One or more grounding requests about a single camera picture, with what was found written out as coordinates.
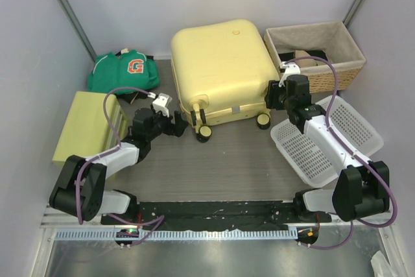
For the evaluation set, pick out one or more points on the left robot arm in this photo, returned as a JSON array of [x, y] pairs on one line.
[[79, 190]]

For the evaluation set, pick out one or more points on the beige cloth in basket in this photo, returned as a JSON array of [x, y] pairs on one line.
[[307, 62]]

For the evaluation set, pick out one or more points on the white crumpled plastic bag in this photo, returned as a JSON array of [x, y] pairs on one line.
[[381, 266]]

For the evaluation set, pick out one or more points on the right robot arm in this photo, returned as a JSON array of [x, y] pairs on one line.
[[342, 180]]

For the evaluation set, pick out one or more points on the wicker basket with liner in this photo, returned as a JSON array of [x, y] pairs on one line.
[[314, 45]]

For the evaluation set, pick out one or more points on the white slotted cable duct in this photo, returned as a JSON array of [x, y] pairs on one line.
[[127, 234]]

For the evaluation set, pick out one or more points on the green jersey with G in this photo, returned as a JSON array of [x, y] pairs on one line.
[[124, 69]]

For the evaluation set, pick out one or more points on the white plastic mesh basket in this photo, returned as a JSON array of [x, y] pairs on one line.
[[315, 154]]

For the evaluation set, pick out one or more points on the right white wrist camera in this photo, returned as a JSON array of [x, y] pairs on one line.
[[287, 69]]

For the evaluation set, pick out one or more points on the black cloth in basket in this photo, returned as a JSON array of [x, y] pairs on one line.
[[284, 57]]

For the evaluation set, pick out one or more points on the dark cloth under jersey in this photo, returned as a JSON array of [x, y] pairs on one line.
[[135, 95]]

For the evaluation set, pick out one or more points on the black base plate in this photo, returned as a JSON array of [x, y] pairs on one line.
[[218, 216]]

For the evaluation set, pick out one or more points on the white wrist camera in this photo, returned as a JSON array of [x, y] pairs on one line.
[[160, 103], [287, 69]]

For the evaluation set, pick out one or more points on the aluminium rail frame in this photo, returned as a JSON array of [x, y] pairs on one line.
[[337, 248]]

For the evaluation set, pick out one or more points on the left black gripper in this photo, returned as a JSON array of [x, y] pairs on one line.
[[176, 129]]

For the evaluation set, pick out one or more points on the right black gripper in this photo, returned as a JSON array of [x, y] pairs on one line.
[[272, 98]]

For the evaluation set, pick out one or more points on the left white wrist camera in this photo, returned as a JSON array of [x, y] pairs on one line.
[[160, 103]]

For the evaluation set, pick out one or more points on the yellow-green drawer box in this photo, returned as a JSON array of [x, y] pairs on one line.
[[86, 131]]

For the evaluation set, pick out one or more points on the yellow hard-shell suitcase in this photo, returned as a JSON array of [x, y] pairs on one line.
[[221, 74]]

